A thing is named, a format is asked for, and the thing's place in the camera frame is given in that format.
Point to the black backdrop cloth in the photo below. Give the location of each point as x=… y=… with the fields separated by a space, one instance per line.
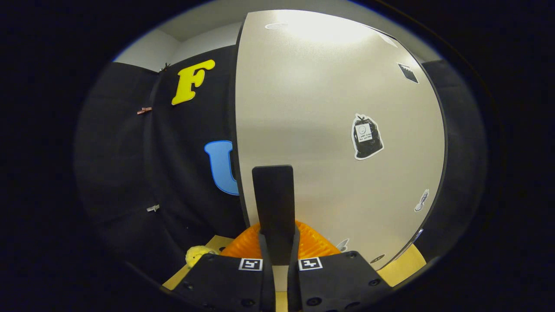
x=121 y=173

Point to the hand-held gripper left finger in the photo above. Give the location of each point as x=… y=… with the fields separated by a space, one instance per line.
x=269 y=290

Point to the silver cloth clip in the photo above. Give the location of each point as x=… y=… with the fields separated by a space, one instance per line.
x=152 y=208

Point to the yellow plush pineapple toy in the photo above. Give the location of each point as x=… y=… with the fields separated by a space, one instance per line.
x=195 y=255

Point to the red cloth clip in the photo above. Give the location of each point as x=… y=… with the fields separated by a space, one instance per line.
x=144 y=110

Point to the black cloth clip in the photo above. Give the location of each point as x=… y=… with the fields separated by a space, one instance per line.
x=164 y=67

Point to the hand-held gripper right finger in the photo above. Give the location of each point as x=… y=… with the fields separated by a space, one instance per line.
x=293 y=290

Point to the grey shoe cabinet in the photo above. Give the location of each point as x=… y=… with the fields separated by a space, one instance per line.
x=445 y=147

